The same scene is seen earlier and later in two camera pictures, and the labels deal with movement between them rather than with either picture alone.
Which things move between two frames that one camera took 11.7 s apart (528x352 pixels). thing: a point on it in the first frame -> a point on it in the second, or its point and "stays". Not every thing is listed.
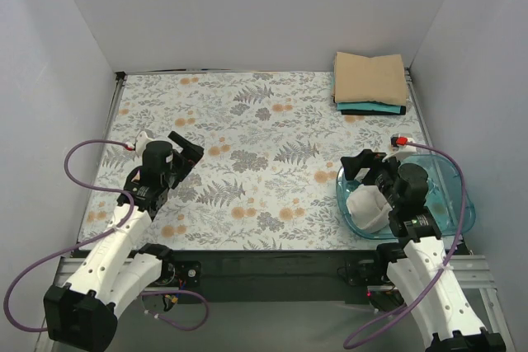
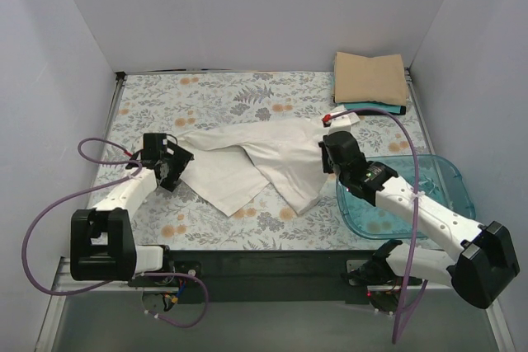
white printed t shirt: [368, 208] -> [235, 164]
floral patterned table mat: [273, 143] stays
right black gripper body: [369, 171] -> [326, 158]
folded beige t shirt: [379, 78] stays
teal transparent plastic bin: [445, 193] stays
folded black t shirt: [402, 111] stays
